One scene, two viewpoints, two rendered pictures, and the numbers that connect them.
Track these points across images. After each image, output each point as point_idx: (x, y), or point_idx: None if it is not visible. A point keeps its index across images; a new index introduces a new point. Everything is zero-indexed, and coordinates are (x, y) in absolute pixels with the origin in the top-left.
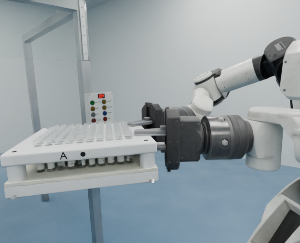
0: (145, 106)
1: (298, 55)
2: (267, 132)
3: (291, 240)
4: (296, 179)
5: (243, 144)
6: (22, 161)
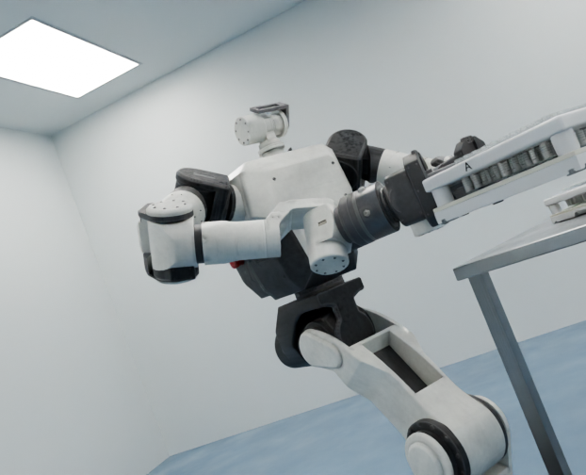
0: (417, 155)
1: (288, 169)
2: None
3: (418, 349)
4: (325, 334)
5: None
6: None
